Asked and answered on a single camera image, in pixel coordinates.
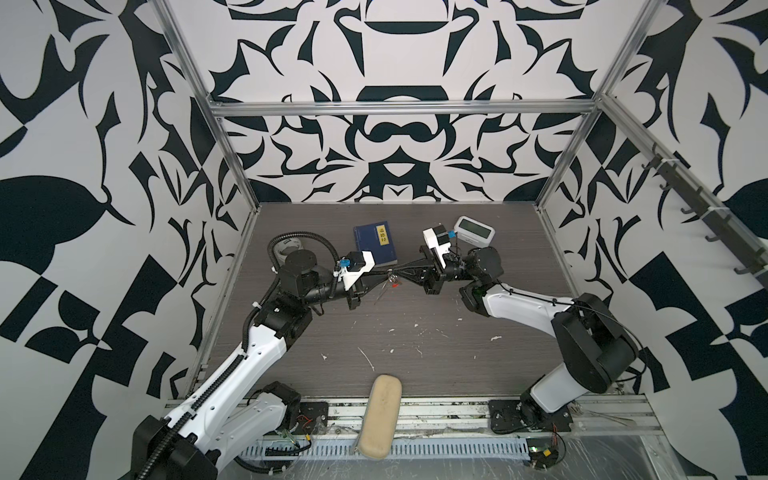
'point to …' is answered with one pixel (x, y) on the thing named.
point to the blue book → (377, 238)
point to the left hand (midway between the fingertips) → (389, 265)
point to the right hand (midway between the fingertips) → (398, 278)
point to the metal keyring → (393, 278)
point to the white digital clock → (474, 231)
